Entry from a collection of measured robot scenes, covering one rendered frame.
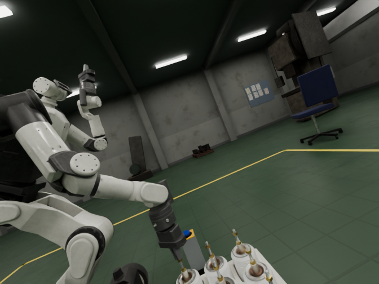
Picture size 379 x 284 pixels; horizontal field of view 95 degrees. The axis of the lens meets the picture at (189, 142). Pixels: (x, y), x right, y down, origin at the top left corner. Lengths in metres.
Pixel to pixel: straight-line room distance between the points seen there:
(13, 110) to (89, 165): 0.26
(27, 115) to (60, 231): 0.46
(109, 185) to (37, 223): 0.39
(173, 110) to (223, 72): 3.04
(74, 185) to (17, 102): 0.30
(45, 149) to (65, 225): 0.37
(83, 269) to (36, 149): 0.48
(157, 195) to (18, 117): 0.47
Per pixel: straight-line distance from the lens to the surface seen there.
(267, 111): 9.59
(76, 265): 0.88
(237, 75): 9.44
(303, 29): 6.61
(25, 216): 0.92
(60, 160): 0.59
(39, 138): 0.64
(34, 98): 0.72
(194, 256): 0.96
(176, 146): 8.01
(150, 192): 0.63
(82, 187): 0.60
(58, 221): 0.90
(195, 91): 8.58
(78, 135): 1.17
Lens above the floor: 0.73
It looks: level
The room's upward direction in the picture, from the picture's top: 22 degrees counter-clockwise
